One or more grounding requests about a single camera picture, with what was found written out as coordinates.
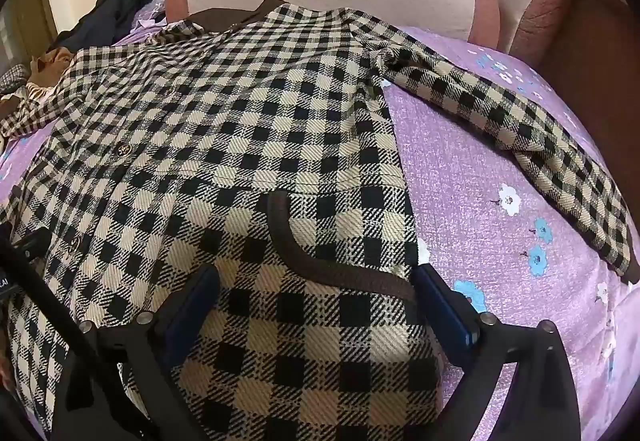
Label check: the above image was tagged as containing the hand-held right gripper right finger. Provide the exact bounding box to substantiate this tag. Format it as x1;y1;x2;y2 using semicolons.
411;263;583;441

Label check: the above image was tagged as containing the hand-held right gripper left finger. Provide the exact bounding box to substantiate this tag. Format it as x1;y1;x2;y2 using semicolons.
52;265;221;441

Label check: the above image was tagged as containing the black beige checkered jacket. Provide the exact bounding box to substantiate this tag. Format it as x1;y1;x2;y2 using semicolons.
0;4;633;441

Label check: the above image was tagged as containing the purple floral bedsheet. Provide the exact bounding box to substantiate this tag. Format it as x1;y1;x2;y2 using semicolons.
0;0;640;441

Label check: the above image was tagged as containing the brown striped cloth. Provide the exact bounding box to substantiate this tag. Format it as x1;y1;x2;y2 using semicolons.
0;64;57;138

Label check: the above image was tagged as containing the brown padded side panel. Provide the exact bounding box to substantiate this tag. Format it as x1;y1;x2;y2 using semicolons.
509;0;640;137

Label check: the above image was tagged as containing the black cable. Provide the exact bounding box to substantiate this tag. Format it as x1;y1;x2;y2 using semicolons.
0;221;121;427

